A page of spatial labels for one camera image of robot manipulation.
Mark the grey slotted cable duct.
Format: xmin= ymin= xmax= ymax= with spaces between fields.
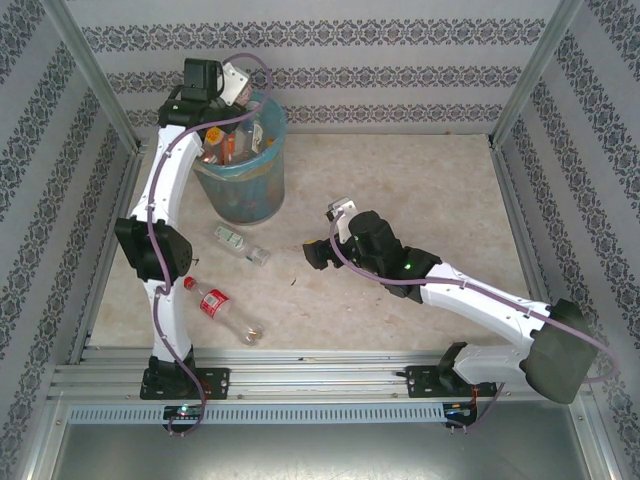
xmin=69 ymin=402 xmax=446 ymax=425

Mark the aluminium left frame post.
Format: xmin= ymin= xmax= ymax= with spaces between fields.
xmin=39 ymin=0 xmax=146 ymax=154

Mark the small circuit board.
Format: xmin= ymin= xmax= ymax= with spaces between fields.
xmin=163 ymin=404 xmax=205 ymax=421
xmin=443 ymin=402 xmax=479 ymax=420

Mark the aluminium right frame post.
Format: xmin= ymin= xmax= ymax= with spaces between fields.
xmin=489 ymin=0 xmax=585 ymax=149

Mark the translucent blue plastic bin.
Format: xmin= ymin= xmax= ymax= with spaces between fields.
xmin=192 ymin=92 xmax=288 ymax=225

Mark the left small circuit board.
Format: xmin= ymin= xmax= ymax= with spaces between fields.
xmin=163 ymin=404 xmax=205 ymax=421

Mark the aluminium left side rail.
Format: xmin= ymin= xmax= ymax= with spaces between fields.
xmin=67 ymin=142 xmax=149 ymax=366

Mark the right small circuit board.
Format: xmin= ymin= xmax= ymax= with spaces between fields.
xmin=443 ymin=402 xmax=479 ymax=420

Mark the clear bottle green label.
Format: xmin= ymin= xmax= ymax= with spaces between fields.
xmin=214 ymin=224 xmax=272 ymax=267

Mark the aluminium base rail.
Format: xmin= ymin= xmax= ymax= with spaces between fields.
xmin=47 ymin=347 xmax=594 ymax=404

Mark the grey metal sheet panel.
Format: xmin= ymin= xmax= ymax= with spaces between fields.
xmin=49 ymin=399 xmax=609 ymax=480

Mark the aluminium right side rail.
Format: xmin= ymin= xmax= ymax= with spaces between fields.
xmin=489 ymin=142 xmax=571 ymax=361

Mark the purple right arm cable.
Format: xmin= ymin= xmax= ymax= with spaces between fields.
xmin=329 ymin=209 xmax=620 ymax=435

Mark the aluminium frame post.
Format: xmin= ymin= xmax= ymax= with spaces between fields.
xmin=39 ymin=0 xmax=146 ymax=154
xmin=489 ymin=0 xmax=585 ymax=149

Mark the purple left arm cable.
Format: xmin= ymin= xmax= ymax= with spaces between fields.
xmin=147 ymin=52 xmax=275 ymax=439

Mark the long clear red-label cola bottle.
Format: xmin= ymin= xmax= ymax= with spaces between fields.
xmin=182 ymin=276 xmax=265 ymax=346

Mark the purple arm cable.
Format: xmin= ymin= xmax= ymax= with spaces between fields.
xmin=147 ymin=52 xmax=275 ymax=439
xmin=329 ymin=209 xmax=620 ymax=435

